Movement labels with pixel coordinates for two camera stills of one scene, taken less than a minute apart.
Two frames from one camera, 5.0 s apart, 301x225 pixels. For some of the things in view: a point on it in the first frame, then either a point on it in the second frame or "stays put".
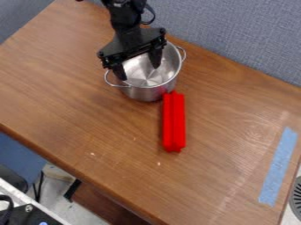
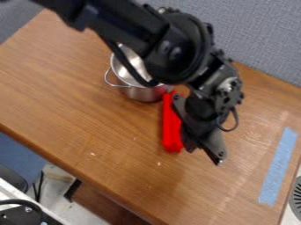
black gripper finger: x=155 y=56 -> x=190 y=141
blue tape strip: x=277 y=170 stays put
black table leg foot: x=70 y=191 stays put
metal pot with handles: x=147 y=82 stays put
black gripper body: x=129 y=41 -> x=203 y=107
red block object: x=174 y=133 stays put
